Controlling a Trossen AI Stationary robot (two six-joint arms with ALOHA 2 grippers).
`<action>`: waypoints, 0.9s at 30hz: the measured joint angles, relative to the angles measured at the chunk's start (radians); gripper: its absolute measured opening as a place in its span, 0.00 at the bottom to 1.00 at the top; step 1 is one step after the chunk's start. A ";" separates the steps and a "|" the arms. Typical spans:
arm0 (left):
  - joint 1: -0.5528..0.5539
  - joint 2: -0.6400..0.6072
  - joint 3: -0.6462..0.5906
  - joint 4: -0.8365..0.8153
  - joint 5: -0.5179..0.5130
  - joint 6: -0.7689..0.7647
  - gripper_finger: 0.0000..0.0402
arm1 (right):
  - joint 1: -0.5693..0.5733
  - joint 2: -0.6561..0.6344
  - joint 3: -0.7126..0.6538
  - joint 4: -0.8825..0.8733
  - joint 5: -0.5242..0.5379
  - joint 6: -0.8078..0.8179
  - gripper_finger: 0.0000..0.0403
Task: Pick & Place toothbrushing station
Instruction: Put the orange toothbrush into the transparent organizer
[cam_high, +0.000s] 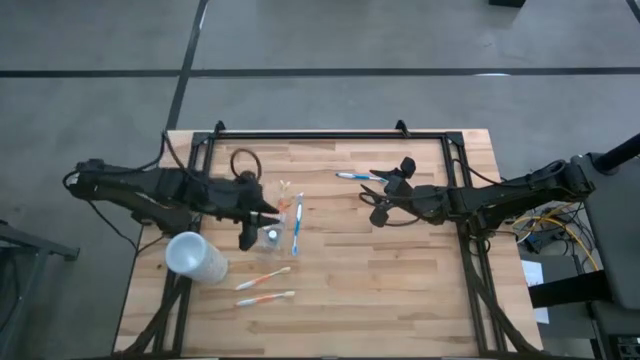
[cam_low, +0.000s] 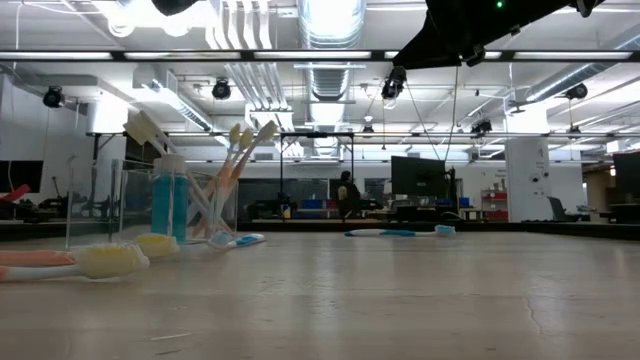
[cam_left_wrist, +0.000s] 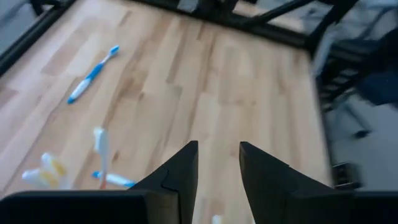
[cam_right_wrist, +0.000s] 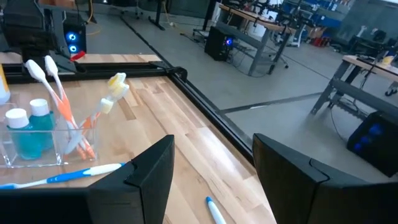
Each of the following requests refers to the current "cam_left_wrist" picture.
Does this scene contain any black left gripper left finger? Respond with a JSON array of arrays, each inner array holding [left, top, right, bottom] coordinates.
[[0, 140, 199, 224]]

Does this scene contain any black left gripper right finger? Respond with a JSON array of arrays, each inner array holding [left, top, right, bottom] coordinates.
[[238, 141, 398, 224]]

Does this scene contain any blue and white toothbrush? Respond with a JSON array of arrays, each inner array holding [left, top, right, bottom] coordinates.
[[91, 170, 137, 189], [67, 44, 121, 105]]

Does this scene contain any black frame post with brace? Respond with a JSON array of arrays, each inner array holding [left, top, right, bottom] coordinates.
[[242, 0, 398, 113]]

